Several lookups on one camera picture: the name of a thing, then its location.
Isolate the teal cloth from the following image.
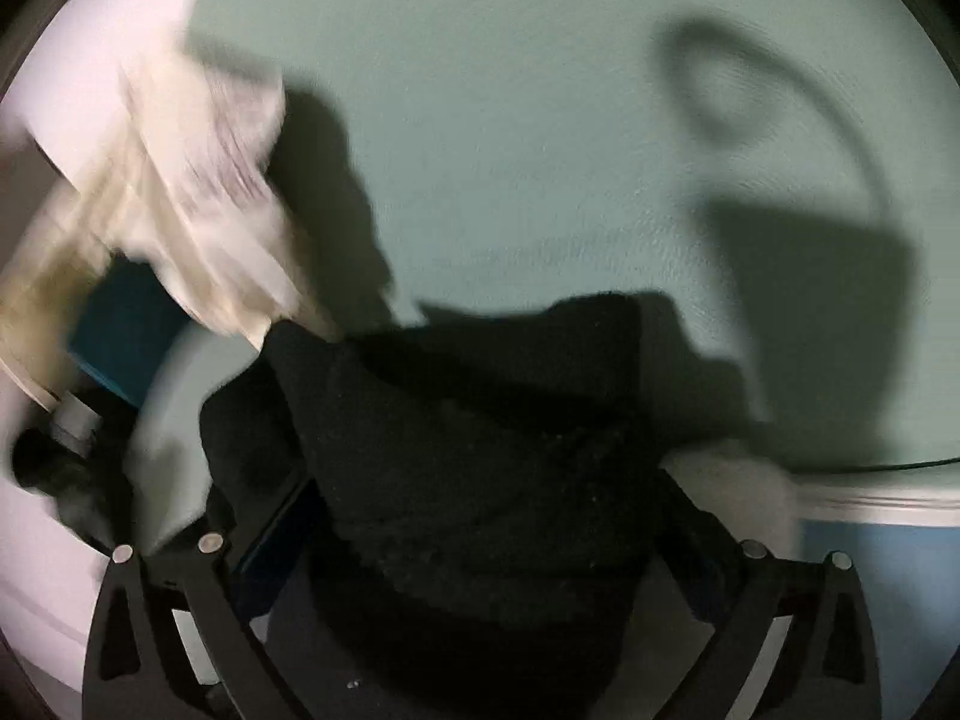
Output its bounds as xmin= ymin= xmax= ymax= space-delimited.
xmin=67 ymin=259 xmax=192 ymax=402

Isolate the small black cloth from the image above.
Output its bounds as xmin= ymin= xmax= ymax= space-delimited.
xmin=11 ymin=420 xmax=136 ymax=533

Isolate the cream garment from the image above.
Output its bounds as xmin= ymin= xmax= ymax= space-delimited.
xmin=112 ymin=52 xmax=346 ymax=350

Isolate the large black garment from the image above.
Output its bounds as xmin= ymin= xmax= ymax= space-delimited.
xmin=199 ymin=292 xmax=751 ymax=720

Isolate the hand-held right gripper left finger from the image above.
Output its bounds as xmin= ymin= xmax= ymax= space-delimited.
xmin=81 ymin=474 xmax=325 ymax=720

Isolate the small white box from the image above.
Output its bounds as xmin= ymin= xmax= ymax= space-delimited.
xmin=51 ymin=390 xmax=102 ymax=455

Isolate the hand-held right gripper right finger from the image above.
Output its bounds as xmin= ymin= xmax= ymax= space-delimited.
xmin=651 ymin=467 xmax=884 ymax=720

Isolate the blue bed sheet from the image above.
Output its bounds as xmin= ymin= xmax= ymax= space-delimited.
xmin=795 ymin=517 xmax=960 ymax=720

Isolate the yellow cloth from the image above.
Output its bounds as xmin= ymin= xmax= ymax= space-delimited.
xmin=0 ymin=180 xmax=113 ymax=406

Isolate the black cable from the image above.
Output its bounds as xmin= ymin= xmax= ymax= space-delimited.
xmin=806 ymin=456 xmax=960 ymax=475

